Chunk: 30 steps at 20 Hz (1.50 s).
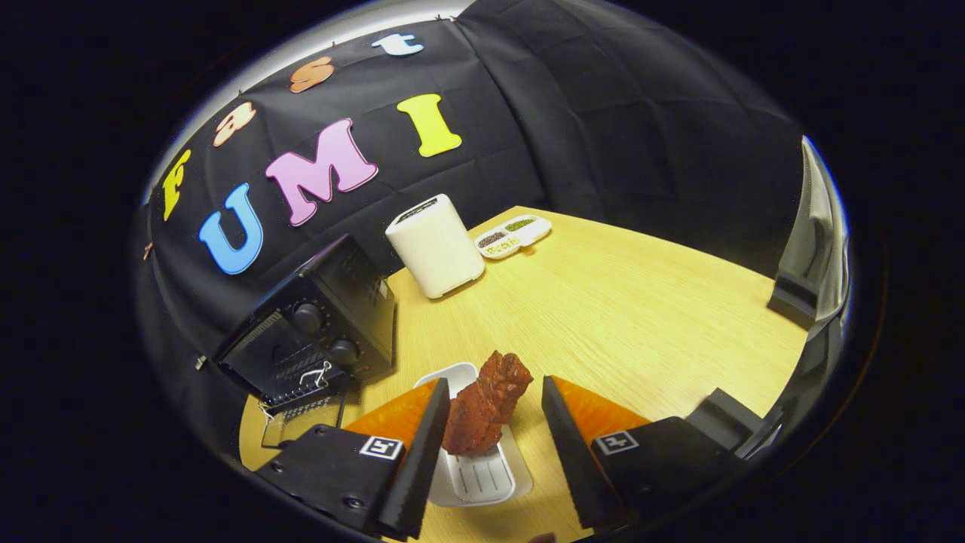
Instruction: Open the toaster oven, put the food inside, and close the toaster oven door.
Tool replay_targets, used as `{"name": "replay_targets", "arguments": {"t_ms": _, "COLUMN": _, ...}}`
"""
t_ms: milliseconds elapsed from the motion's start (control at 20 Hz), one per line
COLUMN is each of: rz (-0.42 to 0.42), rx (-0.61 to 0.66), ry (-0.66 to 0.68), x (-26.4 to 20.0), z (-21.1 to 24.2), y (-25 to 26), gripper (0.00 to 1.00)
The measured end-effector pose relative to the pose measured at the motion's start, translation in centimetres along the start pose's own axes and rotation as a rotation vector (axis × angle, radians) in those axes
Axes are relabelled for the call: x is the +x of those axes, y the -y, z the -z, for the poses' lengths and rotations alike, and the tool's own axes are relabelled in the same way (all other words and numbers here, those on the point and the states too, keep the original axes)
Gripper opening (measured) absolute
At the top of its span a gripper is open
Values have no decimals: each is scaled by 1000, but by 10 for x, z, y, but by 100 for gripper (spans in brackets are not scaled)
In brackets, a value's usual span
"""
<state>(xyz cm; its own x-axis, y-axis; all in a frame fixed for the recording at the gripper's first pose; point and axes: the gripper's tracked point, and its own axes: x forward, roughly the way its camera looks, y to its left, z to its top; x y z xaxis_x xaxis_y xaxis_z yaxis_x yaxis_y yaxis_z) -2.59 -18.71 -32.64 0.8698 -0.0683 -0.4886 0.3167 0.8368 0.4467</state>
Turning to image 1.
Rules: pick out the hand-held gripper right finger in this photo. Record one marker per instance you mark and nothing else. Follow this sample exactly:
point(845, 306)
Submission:
point(569, 460)

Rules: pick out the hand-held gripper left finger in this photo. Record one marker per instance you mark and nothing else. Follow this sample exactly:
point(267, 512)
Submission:
point(418, 467)

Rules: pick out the brown grilled steak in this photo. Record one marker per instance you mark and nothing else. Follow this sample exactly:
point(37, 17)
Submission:
point(482, 403)

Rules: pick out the black toaster oven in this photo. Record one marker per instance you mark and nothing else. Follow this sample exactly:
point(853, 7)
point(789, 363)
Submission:
point(332, 286)

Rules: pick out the white bread toaster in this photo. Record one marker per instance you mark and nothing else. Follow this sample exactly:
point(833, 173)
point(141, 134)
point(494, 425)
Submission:
point(437, 245)

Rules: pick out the white ridged tray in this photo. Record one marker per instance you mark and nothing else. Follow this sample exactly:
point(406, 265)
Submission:
point(482, 483)

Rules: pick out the black angular object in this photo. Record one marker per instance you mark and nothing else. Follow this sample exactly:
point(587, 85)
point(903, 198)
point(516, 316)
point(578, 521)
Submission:
point(791, 300)
point(724, 418)

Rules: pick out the white divided seed dish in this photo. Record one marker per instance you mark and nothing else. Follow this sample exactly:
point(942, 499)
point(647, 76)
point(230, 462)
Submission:
point(513, 235)

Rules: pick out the black backdrop cloth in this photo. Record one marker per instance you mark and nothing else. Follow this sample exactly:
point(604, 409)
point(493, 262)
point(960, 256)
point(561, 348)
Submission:
point(603, 113)

